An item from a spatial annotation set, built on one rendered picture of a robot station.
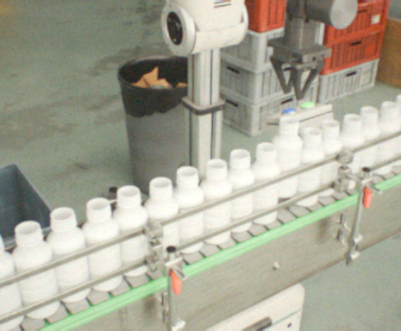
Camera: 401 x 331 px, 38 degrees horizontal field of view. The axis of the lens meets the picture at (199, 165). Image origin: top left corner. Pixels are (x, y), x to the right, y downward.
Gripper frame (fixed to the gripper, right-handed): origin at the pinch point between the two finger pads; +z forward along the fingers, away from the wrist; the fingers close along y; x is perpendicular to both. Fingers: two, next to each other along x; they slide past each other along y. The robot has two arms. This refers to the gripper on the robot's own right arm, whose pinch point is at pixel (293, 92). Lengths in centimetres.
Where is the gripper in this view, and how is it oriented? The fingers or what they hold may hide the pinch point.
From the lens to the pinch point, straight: 107.9
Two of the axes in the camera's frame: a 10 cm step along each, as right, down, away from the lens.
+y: 5.6, 4.2, -7.2
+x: 8.3, -2.7, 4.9
